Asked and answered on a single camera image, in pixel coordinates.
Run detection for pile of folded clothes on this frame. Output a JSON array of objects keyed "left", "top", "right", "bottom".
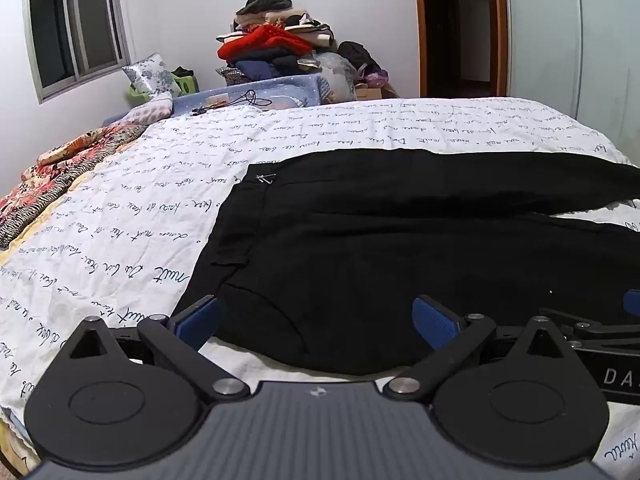
[{"left": 216, "top": 0, "right": 336, "bottom": 86}]

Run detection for black cable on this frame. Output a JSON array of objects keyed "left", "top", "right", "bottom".
[{"left": 192, "top": 89, "right": 273, "bottom": 116}]

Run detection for black bag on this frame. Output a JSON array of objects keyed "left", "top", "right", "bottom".
[{"left": 337, "top": 40, "right": 381, "bottom": 78}]

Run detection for white script-printed bed cover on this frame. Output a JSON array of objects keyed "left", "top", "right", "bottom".
[{"left": 0, "top": 96, "right": 640, "bottom": 480}]

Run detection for black pants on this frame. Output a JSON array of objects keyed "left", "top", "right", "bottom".
[{"left": 182, "top": 149, "right": 640, "bottom": 376}]

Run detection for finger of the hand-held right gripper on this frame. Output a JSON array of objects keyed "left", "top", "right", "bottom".
[{"left": 542, "top": 290, "right": 640, "bottom": 343}]

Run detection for floral patterned blanket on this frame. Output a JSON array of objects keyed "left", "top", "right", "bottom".
[{"left": 0, "top": 124, "right": 148, "bottom": 250}]

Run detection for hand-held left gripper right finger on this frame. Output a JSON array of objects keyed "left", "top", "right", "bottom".
[{"left": 385, "top": 296, "right": 571, "bottom": 403}]

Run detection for green plastic basket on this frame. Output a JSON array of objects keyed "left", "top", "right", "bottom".
[{"left": 127, "top": 70, "right": 201, "bottom": 103}]

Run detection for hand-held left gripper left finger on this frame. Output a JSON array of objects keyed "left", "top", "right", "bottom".
[{"left": 67, "top": 295, "right": 251, "bottom": 403}]

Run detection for blue starry mattress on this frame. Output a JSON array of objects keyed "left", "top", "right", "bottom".
[{"left": 102, "top": 74, "right": 326, "bottom": 128}]

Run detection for grey floral pillow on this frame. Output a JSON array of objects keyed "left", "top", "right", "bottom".
[{"left": 121, "top": 52, "right": 181, "bottom": 98}]

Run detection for pastel folded quilt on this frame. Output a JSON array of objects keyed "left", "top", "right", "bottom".
[{"left": 120, "top": 92, "right": 173, "bottom": 126}]

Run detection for white floral wardrobe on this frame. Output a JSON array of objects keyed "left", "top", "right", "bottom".
[{"left": 502, "top": 0, "right": 640, "bottom": 131}]

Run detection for cardboard box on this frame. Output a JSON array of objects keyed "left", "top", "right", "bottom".
[{"left": 352, "top": 85, "right": 401, "bottom": 101}]

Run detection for wooden framed wardrobe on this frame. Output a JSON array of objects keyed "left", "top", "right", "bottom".
[{"left": 412, "top": 0, "right": 510, "bottom": 98}]

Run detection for sliding glass window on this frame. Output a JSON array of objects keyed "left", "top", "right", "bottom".
[{"left": 22, "top": 0, "right": 133, "bottom": 105}]

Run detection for clear plastic bag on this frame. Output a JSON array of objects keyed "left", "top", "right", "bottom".
[{"left": 315, "top": 51, "right": 358, "bottom": 103}]

